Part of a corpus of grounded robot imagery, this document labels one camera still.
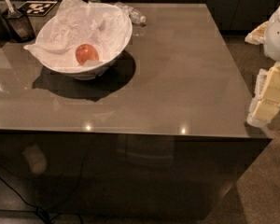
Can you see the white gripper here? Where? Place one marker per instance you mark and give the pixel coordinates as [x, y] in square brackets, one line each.
[278, 34]

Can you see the red apple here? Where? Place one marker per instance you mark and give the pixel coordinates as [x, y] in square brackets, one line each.
[86, 52]

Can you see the white bowl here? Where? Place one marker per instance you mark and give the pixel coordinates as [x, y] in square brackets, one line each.
[84, 47]

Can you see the white crumpled paper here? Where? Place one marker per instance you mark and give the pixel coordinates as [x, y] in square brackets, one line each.
[74, 28]

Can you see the black fiducial marker card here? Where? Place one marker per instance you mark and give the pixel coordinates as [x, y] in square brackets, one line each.
[38, 8]

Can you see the black scoop with white handle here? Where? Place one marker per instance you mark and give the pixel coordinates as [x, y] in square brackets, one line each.
[18, 23]

